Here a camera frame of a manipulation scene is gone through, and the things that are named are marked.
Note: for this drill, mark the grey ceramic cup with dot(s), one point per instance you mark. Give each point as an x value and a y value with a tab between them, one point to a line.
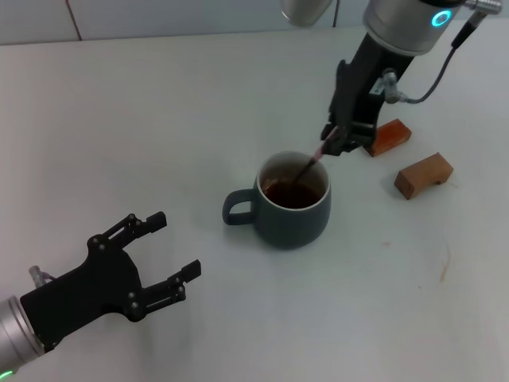
294	227

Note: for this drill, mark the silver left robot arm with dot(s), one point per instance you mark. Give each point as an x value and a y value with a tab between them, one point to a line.
16	338

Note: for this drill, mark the dark brown tea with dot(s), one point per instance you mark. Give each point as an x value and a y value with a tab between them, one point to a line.
294	196

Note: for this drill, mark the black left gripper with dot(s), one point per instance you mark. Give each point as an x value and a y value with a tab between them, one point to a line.
91	286

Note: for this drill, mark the light brown wooden rest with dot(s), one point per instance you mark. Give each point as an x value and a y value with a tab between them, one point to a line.
413	179

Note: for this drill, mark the reddish brown wooden block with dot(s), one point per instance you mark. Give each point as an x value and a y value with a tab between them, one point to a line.
391	135

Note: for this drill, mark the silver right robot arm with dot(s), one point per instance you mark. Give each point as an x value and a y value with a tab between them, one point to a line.
401	24

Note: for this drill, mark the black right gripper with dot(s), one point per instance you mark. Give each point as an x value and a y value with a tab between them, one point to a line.
362	87

